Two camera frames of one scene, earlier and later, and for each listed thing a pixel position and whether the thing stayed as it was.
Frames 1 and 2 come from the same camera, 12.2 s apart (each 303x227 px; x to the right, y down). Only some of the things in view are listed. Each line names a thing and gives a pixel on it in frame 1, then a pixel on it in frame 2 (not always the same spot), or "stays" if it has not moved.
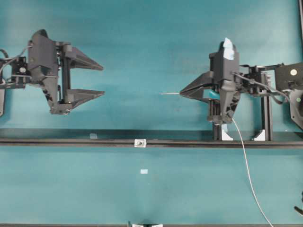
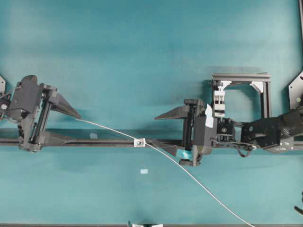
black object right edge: [297, 208] stays
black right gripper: [225, 73] to [197, 132]
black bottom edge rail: [155, 225] stays
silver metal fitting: [140, 143] stays
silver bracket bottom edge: [147, 225] stays
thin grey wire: [252, 191] to [174, 162]
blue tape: [228, 53] to [209, 119]
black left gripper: [45, 58] to [31, 102]
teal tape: [214, 95] to [183, 154]
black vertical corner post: [300, 20] stays
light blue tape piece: [144, 171] stays
